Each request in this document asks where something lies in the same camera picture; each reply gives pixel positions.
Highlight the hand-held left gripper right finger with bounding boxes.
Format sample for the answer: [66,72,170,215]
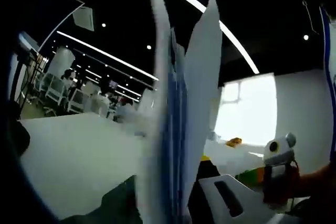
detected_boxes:
[187,155,303,224]

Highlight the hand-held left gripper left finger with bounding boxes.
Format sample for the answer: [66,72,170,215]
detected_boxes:
[59,174,144,224]

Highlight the stack of white printing papers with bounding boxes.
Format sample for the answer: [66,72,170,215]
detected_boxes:
[135,0,224,224]

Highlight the orange plush toy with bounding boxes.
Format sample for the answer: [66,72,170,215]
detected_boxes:
[226,136,243,147]

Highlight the bright window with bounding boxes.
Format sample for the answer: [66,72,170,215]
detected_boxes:
[214,73,278,147]

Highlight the person's black clothing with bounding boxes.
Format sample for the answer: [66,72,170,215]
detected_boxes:
[287,195,331,224]

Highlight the long ceiling light strip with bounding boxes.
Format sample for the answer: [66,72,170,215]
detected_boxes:
[157,0,260,74]

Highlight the dark rounded object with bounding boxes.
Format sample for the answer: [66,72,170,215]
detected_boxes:
[7,120,31,156]

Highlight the group of white office chairs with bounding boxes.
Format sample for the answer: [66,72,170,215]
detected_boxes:
[36,73,89,114]

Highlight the ceiling air conditioner unit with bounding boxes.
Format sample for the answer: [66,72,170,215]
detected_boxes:
[72,6,95,31]

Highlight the blue and white wall poster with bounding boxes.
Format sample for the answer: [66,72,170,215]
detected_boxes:
[319,6,336,154]

